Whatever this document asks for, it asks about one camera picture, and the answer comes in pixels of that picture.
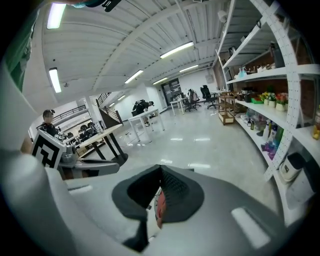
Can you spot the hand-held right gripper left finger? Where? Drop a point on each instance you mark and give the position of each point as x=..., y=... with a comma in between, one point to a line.
x=100, y=200

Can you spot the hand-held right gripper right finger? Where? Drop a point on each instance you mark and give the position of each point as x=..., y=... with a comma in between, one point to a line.
x=225, y=200

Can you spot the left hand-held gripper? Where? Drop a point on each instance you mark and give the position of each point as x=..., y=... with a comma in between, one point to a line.
x=46, y=150

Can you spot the red and white object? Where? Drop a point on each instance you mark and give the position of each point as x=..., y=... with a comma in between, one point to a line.
x=161, y=207

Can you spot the person's left forearm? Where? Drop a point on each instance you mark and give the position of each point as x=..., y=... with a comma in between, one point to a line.
x=26, y=147

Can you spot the round wooden table black base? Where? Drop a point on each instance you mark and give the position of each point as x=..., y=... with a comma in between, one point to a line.
x=107, y=131

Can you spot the black staircase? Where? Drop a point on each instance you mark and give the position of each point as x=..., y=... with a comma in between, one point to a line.
x=110, y=117

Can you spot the purple cloth pile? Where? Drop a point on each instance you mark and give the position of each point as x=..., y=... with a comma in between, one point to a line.
x=270, y=150

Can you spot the small white bin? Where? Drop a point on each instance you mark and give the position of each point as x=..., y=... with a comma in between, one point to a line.
x=286, y=170

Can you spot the white desk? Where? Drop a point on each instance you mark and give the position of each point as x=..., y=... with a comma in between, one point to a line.
x=143, y=114
x=178, y=101

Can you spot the dark glass bottle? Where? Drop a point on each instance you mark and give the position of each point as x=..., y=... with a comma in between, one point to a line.
x=252, y=126

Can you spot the white spray bottle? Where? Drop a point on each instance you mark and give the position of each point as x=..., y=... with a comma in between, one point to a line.
x=267, y=132

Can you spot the wooden trolley cart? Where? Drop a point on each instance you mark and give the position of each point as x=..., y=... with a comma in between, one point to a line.
x=226, y=120

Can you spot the green bottle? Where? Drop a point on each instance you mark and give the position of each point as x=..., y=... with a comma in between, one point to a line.
x=279, y=138

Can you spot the dark glass door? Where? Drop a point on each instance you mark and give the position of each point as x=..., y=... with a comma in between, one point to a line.
x=166, y=95

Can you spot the green tray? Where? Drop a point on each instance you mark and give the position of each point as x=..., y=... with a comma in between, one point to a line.
x=256, y=100

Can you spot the white pot red flowers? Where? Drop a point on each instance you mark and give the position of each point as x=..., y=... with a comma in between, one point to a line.
x=280, y=107

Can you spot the office chair with hanging clothes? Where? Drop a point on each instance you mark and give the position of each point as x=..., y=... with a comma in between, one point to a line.
x=192, y=96

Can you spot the black office chair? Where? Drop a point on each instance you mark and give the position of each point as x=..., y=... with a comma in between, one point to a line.
x=205, y=92

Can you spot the yellow drink bottle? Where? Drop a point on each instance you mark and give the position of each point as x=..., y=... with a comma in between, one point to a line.
x=317, y=130

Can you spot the green shirt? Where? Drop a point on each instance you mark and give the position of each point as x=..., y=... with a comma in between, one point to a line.
x=16, y=65

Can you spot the white metal shelving unit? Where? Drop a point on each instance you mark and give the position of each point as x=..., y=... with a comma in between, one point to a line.
x=291, y=82

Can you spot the ceiling light tubes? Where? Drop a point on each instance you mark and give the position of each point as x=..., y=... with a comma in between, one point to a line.
x=56, y=15

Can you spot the white wall box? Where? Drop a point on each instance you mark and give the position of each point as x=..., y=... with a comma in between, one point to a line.
x=209, y=79

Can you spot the white ceiling camera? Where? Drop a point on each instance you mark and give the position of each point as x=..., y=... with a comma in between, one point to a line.
x=222, y=15

